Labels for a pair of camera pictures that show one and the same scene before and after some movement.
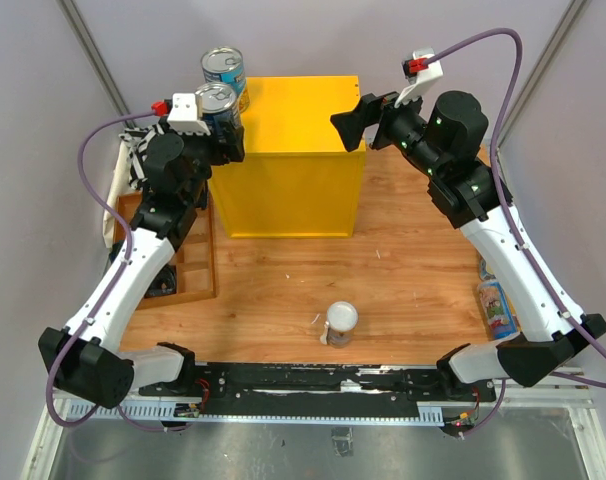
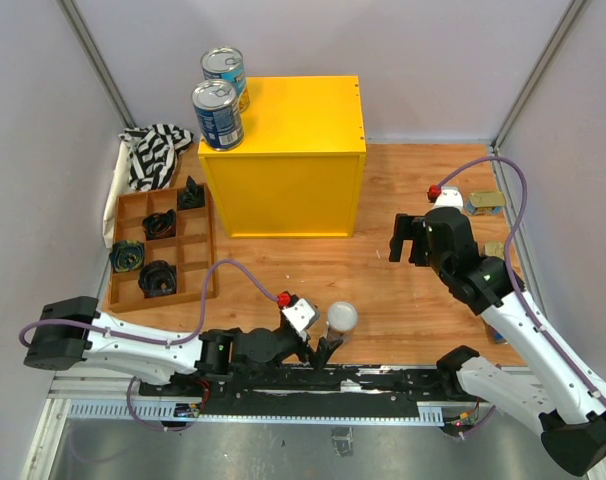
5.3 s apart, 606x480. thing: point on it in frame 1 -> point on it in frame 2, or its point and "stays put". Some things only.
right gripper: (370, 109) -> (406, 227)
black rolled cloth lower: (164, 283) stays put
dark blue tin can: (220, 112) stays put
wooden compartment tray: (194, 257) stays put
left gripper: (223, 154) -> (325, 348)
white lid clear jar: (342, 318) stays put
